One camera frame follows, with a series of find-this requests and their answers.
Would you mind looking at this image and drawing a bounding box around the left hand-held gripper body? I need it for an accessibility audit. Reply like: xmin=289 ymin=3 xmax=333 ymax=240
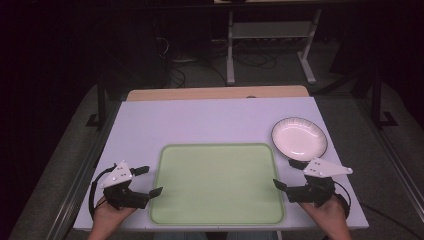
xmin=99 ymin=160 xmax=151 ymax=211

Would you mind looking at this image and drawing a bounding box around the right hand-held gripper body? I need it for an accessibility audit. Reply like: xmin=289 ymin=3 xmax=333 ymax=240
xmin=285 ymin=157 xmax=354 ymax=208

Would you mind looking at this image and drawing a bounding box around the white plate with dark rim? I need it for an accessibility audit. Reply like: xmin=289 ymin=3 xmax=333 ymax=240
xmin=270 ymin=116 xmax=329 ymax=163

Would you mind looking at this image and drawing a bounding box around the light green tray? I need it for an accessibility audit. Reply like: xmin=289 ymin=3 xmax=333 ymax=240
xmin=148 ymin=142 xmax=286 ymax=226

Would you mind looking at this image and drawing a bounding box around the person's left hand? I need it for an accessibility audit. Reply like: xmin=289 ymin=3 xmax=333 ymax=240
xmin=87 ymin=195 xmax=138 ymax=240

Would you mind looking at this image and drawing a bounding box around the person's right hand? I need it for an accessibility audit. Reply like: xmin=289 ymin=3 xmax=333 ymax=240
xmin=299 ymin=195 xmax=353 ymax=240

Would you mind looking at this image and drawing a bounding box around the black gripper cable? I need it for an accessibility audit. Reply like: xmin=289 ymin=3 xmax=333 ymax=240
xmin=88 ymin=164 xmax=118 ymax=222
xmin=332 ymin=180 xmax=353 ymax=220

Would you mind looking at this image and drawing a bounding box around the black metal frame post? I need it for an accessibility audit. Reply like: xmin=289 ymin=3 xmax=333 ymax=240
xmin=370 ymin=71 xmax=400 ymax=130
xmin=85 ymin=74 xmax=112 ymax=130

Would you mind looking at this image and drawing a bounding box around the black floor cable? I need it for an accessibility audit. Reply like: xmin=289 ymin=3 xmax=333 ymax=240
xmin=359 ymin=201 xmax=424 ymax=240

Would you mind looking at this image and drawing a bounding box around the tangle of dark floor cables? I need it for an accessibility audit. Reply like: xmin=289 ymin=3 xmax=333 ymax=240
xmin=154 ymin=36 xmax=278 ymax=88

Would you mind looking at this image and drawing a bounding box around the white metal desk frame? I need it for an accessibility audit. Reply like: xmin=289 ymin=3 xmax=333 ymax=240
xmin=225 ymin=9 xmax=323 ymax=86

